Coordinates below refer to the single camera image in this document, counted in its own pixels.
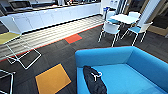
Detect black garment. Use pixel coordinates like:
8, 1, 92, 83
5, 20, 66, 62
82, 65, 108, 94

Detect white chair blue seat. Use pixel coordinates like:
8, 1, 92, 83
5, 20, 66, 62
105, 9, 118, 25
120, 21, 154, 47

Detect white kitchen counter cabinets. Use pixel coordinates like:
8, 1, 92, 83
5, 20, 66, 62
0, 2, 103, 34

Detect white square table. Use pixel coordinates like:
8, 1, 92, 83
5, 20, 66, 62
109, 13, 140, 34

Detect blue sofa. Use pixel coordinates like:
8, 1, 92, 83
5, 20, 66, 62
74, 45, 168, 94

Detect wood framed glass door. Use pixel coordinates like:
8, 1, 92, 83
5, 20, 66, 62
146, 0, 168, 38
124, 0, 148, 16

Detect dark microwave oven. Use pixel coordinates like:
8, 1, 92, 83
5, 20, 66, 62
9, 0, 33, 10

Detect yellow seat wire chair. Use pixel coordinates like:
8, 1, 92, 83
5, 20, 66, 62
0, 16, 43, 71

